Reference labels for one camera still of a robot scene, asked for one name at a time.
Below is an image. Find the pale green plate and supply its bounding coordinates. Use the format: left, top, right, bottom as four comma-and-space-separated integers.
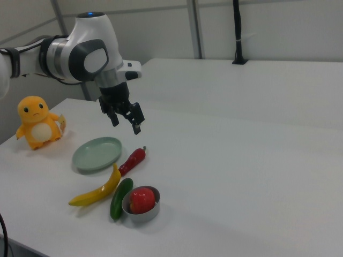
71, 137, 123, 172

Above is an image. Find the orange plush toy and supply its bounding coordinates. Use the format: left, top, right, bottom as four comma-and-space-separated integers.
15, 95, 63, 151

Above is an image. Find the grey metal bowl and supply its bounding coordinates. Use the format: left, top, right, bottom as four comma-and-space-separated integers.
121, 185, 161, 223

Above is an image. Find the red tomato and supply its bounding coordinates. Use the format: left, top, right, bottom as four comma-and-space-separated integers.
129, 187, 156, 214

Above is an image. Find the green cucumber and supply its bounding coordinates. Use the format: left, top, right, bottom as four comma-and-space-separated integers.
109, 178, 134, 221

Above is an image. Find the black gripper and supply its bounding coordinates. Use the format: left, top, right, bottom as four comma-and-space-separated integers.
98, 81, 146, 135

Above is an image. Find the white cable tie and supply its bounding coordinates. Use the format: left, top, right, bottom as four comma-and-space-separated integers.
235, 32, 256, 43

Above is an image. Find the yellow banana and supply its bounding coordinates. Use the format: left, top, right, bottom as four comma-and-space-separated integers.
68, 162, 122, 207

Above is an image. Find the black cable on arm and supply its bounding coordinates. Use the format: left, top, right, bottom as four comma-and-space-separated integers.
0, 34, 89, 86

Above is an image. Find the black strap on arm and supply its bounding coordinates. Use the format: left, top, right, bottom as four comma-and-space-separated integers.
5, 47, 23, 79

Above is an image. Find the red chili pepper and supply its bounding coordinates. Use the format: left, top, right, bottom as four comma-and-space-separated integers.
118, 146, 148, 177

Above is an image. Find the black pole with base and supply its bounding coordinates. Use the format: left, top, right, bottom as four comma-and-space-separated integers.
232, 0, 250, 66

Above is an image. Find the yellow paper tag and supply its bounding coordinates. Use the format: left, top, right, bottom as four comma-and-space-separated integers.
58, 114, 68, 133

